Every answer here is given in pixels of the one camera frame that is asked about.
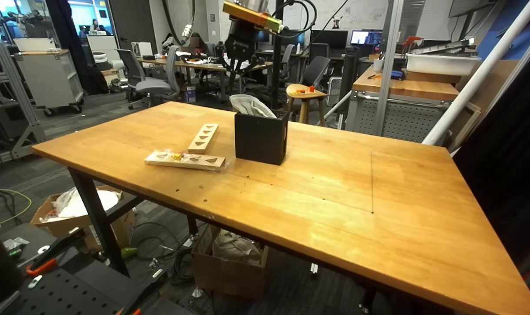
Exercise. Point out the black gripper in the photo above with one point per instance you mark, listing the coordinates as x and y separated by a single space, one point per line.
240 43

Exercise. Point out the white towel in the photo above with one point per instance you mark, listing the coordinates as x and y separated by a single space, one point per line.
251 106

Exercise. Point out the black perforated holder box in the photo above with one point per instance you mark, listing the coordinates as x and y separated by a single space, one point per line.
261 139

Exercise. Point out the round wooden stool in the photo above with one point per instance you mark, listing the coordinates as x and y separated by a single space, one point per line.
305 95

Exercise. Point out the short wooden puzzle board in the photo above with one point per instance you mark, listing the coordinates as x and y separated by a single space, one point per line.
203 137

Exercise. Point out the black office chair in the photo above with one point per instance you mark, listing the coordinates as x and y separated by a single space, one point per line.
142 87

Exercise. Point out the computer monitor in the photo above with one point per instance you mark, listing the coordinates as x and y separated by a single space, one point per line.
366 38

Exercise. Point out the long wooden puzzle board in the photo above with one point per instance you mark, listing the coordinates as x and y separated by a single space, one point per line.
196 162

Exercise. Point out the white rolling cabinet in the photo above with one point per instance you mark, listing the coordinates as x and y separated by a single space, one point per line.
50 74

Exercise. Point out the white diagonal pole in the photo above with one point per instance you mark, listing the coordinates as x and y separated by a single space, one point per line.
483 71

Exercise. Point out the cardboard box on floor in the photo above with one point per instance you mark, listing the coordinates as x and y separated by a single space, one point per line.
230 265

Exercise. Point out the cardboard box with plastic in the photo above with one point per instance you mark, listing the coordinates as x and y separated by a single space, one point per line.
62 213

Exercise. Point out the wrist camera yellow block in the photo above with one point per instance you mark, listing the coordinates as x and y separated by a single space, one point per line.
254 18

